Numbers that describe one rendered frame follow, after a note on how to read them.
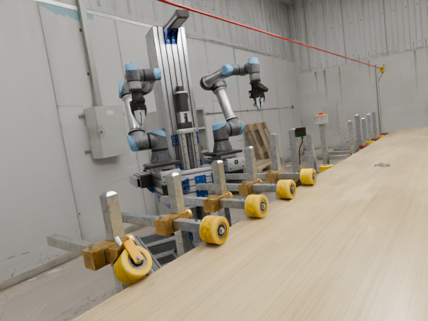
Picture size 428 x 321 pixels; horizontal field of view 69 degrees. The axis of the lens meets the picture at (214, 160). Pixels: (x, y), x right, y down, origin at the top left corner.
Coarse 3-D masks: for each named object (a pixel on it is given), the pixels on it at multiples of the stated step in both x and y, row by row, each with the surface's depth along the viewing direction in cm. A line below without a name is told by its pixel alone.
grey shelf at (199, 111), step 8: (152, 112) 431; (200, 112) 495; (152, 120) 433; (200, 120) 497; (152, 128) 436; (200, 128) 480; (200, 136) 503; (208, 144) 494; (208, 152) 499; (160, 208) 454; (168, 208) 445
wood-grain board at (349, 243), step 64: (320, 192) 134; (384, 192) 121; (192, 256) 86; (256, 256) 80; (320, 256) 75; (384, 256) 71; (128, 320) 60; (192, 320) 57; (256, 320) 54; (320, 320) 52; (384, 320) 50
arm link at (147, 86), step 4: (152, 68) 195; (156, 68) 195; (144, 72) 192; (148, 72) 192; (152, 72) 193; (156, 72) 194; (160, 72) 195; (148, 76) 193; (152, 76) 194; (156, 76) 194; (160, 76) 196; (148, 80) 195; (152, 80) 196; (144, 84) 214; (148, 84) 207; (152, 84) 209; (144, 88) 222; (148, 88) 218; (152, 88) 227; (144, 92) 229; (148, 92) 229
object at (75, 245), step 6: (54, 234) 104; (48, 240) 102; (54, 240) 99; (60, 240) 97; (66, 240) 96; (72, 240) 95; (78, 240) 94; (84, 240) 93; (54, 246) 100; (60, 246) 98; (66, 246) 95; (72, 246) 93; (78, 246) 90; (84, 246) 88; (78, 252) 91; (108, 258) 81
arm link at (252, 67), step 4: (248, 60) 215; (252, 60) 214; (256, 60) 214; (248, 64) 216; (252, 64) 214; (256, 64) 214; (248, 68) 217; (252, 68) 214; (256, 68) 214; (248, 72) 220; (252, 72) 215; (256, 72) 214
